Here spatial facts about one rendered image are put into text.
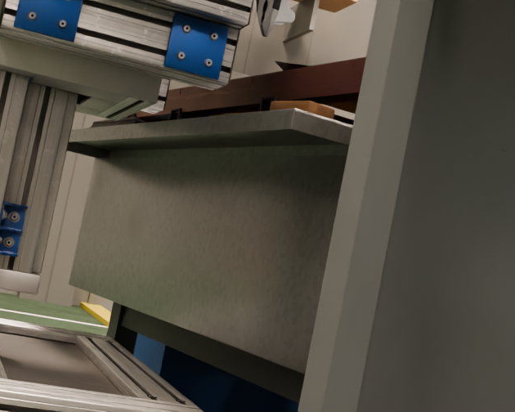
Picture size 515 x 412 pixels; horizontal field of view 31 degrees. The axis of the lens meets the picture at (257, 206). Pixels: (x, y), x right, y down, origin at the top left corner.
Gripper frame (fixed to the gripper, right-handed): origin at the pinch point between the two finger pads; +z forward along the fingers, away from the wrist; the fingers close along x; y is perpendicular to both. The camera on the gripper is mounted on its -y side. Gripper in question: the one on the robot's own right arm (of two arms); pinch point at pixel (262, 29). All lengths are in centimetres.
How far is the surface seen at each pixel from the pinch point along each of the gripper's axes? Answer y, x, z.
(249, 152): 4.3, 3.2, 23.5
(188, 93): 5.3, 39.6, 8.9
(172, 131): -15.6, -2.9, 24.3
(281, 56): 207, 354, -89
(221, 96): 4.9, 21.4, 10.7
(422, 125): -23, -81, 28
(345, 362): -29, -85, 53
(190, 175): 1.0, 20.8, 29.1
